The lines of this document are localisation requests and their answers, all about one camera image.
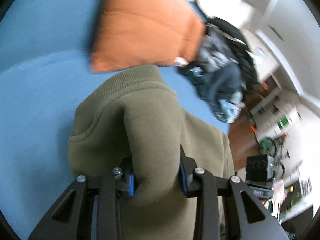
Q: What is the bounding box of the blue fabric sofa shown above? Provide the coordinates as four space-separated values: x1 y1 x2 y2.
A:
0 0 231 240

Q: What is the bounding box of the orange cushion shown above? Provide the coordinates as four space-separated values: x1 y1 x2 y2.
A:
91 0 205 72

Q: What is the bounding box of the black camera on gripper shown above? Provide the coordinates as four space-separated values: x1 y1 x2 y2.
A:
245 155 274 188

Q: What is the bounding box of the olive green sweatshirt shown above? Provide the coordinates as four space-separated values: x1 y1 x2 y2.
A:
68 65 234 239

